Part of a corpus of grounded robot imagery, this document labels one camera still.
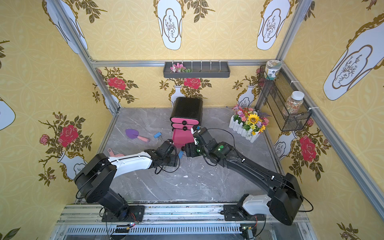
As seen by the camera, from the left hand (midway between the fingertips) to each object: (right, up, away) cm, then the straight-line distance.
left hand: (168, 157), depth 93 cm
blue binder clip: (-9, +13, +12) cm, 19 cm away
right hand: (+16, +10, -13) cm, 23 cm away
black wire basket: (+68, +40, -1) cm, 79 cm away
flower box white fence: (+49, +21, -2) cm, 54 cm away
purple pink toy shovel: (-27, +13, +14) cm, 33 cm away
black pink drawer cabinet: (+12, +25, -1) cm, 28 cm away
